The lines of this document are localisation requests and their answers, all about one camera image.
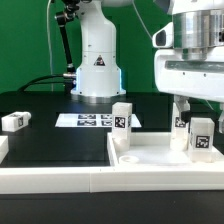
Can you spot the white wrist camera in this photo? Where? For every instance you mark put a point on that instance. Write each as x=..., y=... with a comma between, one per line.
x=164, y=38

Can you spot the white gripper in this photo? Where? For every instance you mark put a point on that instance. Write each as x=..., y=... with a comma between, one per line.
x=196, y=79

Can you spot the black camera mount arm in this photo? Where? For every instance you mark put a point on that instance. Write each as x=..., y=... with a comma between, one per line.
x=62, y=18

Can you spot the sheet with fiducial markers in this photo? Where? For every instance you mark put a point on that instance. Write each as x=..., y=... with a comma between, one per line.
x=76, y=120

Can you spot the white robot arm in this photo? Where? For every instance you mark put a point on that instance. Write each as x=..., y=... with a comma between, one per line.
x=198, y=27

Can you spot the white square table top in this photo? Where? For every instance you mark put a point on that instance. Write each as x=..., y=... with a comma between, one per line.
x=153, y=149

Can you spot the white U-shaped obstacle fence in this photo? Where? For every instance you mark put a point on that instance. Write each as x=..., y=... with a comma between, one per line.
x=111, y=178

